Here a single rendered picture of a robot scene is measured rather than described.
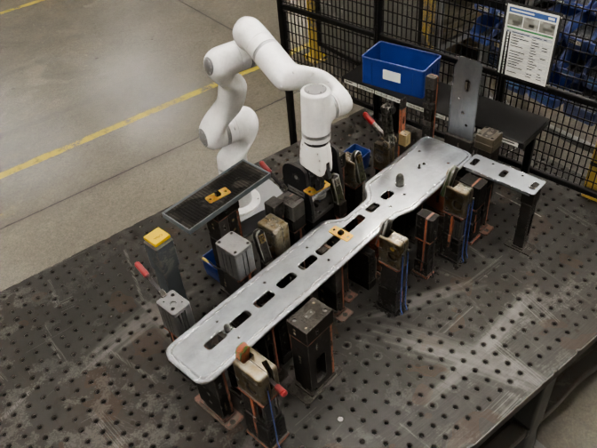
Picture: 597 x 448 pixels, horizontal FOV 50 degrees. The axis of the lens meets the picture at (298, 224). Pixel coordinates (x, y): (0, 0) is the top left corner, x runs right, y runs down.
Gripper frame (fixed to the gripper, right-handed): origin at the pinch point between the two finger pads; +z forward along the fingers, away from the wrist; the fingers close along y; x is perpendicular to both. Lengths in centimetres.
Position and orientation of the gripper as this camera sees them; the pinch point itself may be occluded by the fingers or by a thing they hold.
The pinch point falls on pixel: (316, 181)
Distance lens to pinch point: 194.5
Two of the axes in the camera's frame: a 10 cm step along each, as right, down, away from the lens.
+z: 0.3, 7.5, 6.6
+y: 6.4, 4.9, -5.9
